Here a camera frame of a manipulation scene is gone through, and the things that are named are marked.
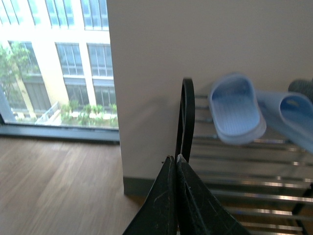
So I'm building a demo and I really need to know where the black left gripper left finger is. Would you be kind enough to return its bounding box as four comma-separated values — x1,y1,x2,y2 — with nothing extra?
123,156,177,235

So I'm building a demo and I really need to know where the black metal shoe rack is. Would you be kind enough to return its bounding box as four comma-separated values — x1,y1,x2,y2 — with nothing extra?
176,78,313,235

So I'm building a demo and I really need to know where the light blue slide sandal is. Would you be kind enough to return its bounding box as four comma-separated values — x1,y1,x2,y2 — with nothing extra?
256,91,313,153
208,73,267,145

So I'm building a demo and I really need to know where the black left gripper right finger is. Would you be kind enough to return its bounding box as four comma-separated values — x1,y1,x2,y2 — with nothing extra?
176,154,250,235

